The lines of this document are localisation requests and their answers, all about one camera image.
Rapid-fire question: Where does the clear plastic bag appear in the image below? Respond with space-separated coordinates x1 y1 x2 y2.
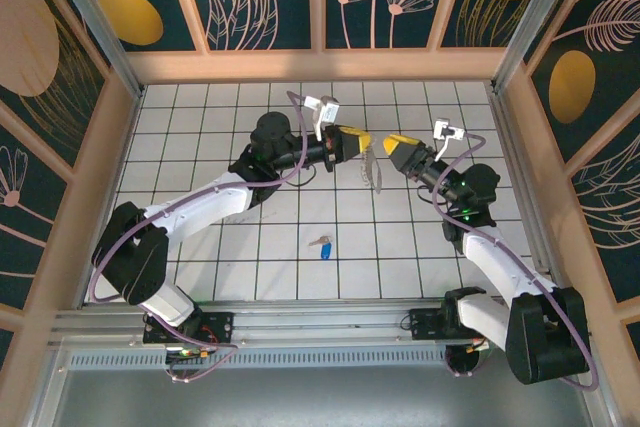
358 144 385 197

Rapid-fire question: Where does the dark panel, yellow oval, feather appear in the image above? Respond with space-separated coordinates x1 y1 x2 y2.
522 0 640 164

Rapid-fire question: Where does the dark panel, small yellow oval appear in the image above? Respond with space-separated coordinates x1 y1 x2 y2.
64 0 209 53

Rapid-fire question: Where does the controller board with LEDs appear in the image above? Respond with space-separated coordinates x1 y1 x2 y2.
164 344 222 364

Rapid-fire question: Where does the grey metal tray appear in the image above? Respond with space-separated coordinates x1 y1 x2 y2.
29 366 616 427

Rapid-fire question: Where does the dark panel, single pink flower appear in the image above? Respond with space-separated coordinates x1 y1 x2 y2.
0 121 69 311

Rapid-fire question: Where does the dark panel, big cream oval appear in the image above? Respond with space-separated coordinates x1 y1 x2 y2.
0 0 109 169

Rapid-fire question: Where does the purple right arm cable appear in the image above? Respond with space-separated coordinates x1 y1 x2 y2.
429 132 600 393

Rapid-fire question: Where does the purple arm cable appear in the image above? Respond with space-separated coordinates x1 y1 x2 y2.
429 132 600 393
89 90 321 384

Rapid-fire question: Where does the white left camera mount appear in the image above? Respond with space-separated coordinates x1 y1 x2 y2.
312 105 331 141

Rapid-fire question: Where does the aluminium side rail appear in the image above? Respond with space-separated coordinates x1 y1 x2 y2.
487 89 556 276

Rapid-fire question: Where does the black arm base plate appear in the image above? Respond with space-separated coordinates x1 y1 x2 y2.
143 310 236 346
408 306 454 344

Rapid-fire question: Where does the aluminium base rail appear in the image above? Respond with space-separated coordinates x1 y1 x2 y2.
47 299 559 349

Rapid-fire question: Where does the aluminium frame post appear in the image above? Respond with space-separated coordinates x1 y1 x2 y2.
42 0 147 99
489 0 586 94

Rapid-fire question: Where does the slotted grey cable duct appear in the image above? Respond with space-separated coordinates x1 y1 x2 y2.
64 346 451 371

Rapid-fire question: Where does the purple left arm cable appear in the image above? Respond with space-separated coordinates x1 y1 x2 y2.
89 90 321 384

